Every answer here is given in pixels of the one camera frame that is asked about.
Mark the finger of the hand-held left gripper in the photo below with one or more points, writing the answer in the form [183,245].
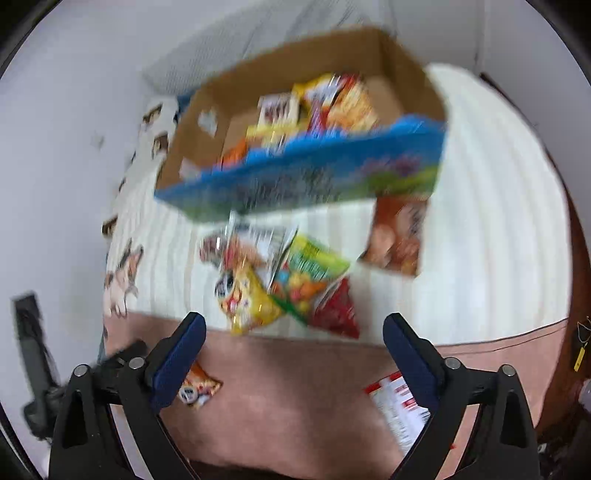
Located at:
[120,353]

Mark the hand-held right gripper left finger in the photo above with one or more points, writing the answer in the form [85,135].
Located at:
[180,364]

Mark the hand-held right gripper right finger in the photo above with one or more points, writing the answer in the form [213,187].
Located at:
[411,360]

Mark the orange panda snack packet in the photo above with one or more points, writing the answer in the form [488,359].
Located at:
[198,387]

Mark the white packet with red label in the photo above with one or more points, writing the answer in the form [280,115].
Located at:
[397,410]

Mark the yellow cartoon snack packet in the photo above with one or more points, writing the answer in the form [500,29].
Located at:
[244,300]

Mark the brown snack packet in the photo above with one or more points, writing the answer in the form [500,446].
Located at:
[397,235]

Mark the green candy packet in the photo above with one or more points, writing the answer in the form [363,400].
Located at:
[307,277]

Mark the white silver snack packet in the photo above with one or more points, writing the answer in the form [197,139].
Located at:
[249,242]

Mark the cardboard box with blue print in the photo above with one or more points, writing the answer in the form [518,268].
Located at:
[300,184]

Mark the yellow tag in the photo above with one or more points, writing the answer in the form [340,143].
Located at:
[579,357]

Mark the striped cat print blanket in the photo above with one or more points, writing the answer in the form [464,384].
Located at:
[485,207]

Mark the orange sausage packet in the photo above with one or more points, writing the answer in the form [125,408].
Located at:
[233,154]

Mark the bear print long pillow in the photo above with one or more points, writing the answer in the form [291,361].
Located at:
[154,134]

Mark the yellow pastry packet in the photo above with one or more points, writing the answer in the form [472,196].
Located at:
[270,134]

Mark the yellow orange snack packet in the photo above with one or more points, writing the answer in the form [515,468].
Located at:
[355,106]

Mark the white red snack packet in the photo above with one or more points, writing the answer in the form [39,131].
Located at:
[277,108]

